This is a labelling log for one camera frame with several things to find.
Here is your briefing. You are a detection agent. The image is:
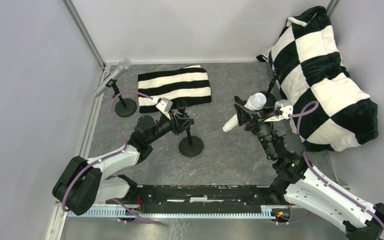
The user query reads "black mic stand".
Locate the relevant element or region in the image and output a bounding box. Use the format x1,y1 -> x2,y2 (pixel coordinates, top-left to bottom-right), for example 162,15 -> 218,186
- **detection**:
261,68 -> 281,110
106,79 -> 137,118
177,100 -> 204,157

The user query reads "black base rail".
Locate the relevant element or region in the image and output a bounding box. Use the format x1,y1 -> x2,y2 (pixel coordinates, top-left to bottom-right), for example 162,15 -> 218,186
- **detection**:
120,185 -> 289,214

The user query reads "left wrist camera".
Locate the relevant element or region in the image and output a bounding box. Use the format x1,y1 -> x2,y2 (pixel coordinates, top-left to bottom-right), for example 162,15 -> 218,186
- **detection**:
155,97 -> 173,120

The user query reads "white microphone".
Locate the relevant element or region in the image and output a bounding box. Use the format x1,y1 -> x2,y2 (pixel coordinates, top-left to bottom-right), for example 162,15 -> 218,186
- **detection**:
222,92 -> 267,133

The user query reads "black mic stand back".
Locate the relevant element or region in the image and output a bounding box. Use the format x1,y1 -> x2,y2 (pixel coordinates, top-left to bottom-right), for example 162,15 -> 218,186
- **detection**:
177,100 -> 204,157

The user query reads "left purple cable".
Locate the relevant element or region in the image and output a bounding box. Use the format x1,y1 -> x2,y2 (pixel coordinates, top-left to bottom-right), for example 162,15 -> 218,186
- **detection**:
61,91 -> 160,213

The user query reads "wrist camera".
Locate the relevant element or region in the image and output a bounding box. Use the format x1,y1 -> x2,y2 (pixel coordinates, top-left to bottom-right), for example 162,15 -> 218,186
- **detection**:
264,99 -> 293,122
155,97 -> 173,120

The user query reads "striped black white cloth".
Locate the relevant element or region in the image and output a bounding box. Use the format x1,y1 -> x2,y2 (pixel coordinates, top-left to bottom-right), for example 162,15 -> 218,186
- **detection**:
137,65 -> 212,109

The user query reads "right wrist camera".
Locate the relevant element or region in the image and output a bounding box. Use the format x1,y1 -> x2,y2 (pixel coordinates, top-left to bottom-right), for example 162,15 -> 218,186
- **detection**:
264,99 -> 293,122

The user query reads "metal corner post left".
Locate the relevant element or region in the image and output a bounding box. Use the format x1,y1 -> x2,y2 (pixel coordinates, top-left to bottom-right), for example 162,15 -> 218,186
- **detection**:
62,0 -> 106,69

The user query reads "black mic stand front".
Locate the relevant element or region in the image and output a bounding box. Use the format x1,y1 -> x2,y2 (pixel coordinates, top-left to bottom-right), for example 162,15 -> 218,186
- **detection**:
106,79 -> 137,118

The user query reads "checkered black white bag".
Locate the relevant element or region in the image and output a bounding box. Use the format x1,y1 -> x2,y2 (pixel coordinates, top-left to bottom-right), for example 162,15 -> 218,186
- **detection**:
257,6 -> 379,152

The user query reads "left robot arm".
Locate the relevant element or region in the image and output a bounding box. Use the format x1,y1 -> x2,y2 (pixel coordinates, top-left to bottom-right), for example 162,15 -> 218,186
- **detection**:
52,111 -> 195,216

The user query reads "silver microphone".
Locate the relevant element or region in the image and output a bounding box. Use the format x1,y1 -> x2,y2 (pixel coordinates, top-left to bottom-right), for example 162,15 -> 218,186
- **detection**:
93,58 -> 132,98

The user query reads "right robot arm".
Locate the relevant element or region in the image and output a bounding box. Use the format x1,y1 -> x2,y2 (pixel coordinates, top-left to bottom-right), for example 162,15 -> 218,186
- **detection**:
234,96 -> 384,240

